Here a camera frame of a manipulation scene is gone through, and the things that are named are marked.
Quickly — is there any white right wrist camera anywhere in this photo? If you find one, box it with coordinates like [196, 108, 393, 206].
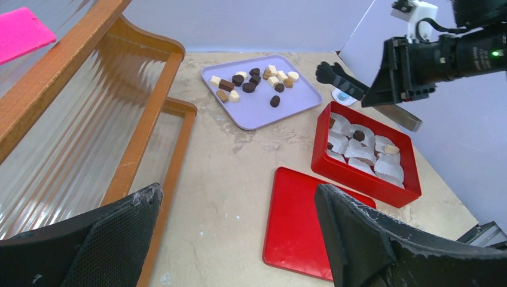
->
[391, 0, 438, 44]

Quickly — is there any red chocolate box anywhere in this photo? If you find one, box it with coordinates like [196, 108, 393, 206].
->
[311, 102, 422, 208]

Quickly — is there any dark round chocolate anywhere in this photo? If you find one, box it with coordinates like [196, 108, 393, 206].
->
[270, 95, 280, 108]

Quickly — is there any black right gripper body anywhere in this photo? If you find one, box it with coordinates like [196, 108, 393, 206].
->
[362, 35, 456, 107]

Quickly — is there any orange wooden shelf rack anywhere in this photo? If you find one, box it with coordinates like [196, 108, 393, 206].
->
[1, 1, 197, 286]

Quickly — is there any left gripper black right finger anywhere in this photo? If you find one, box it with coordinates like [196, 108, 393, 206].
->
[314, 184, 506, 286]

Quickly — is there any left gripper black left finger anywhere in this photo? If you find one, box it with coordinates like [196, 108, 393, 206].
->
[1, 183, 163, 286]

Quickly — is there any lavender plastic tray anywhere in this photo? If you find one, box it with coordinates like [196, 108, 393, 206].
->
[201, 54, 323, 130]

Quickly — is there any pink flat box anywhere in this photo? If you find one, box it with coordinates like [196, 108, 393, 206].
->
[1, 7, 56, 65]

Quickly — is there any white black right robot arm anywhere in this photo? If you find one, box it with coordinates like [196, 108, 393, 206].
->
[362, 1, 506, 107]

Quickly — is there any white blue oval package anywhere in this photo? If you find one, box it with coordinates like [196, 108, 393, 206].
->
[331, 88, 357, 106]

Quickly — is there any beige square chocolate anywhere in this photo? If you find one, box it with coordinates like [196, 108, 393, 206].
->
[384, 144, 399, 155]

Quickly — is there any dark heart chocolate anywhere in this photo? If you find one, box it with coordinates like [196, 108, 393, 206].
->
[352, 130, 365, 142]

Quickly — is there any red box lid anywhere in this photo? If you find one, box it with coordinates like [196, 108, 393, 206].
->
[261, 166, 377, 283]

